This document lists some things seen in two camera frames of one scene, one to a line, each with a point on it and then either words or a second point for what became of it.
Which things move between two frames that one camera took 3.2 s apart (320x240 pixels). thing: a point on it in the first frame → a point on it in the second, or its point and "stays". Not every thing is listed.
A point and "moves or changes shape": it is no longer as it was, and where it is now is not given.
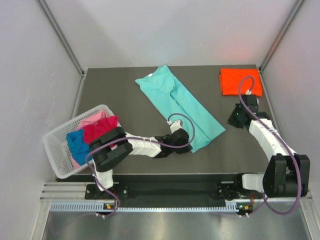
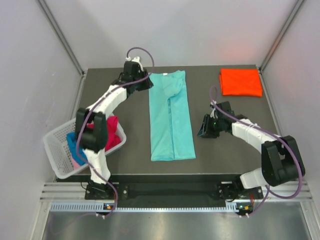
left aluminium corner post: [56, 28] stays
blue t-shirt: [78, 147] stays
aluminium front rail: [77, 191] stays
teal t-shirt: [171, 97] moves or changes shape
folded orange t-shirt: [230, 79] stays
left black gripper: [184, 150] → [147, 84]
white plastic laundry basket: [59, 148] stays
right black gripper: [231, 120] → [205, 131]
